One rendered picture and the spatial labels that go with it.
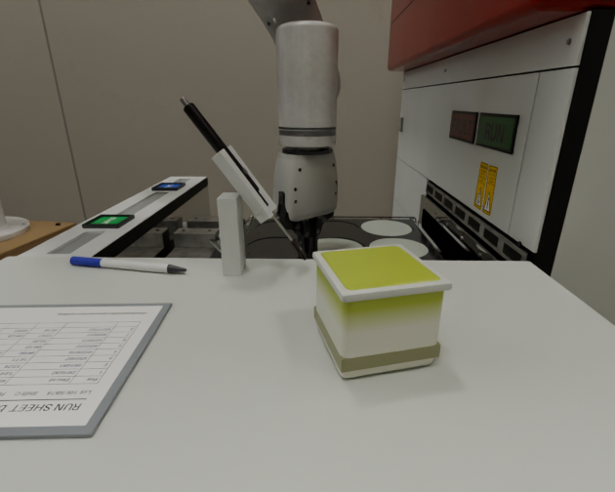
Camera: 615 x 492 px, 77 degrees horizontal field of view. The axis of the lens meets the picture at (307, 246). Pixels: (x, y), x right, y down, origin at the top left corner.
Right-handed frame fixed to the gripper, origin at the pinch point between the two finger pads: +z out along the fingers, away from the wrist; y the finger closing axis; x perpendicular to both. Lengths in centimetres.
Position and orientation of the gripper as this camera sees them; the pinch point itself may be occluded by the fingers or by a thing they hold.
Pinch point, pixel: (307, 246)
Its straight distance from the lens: 62.3
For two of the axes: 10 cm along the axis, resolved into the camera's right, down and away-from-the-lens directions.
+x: 6.7, 2.6, -7.0
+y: -7.5, 2.4, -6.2
